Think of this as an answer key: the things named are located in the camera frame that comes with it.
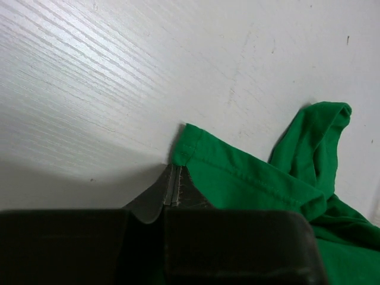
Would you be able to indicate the green t shirt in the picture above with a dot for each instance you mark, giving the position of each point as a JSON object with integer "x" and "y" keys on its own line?
{"x": 299, "y": 177}

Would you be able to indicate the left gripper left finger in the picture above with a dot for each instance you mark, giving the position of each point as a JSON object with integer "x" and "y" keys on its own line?
{"x": 87, "y": 246}

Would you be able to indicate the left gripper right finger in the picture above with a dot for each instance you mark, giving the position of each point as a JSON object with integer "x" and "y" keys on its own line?
{"x": 205, "y": 245}

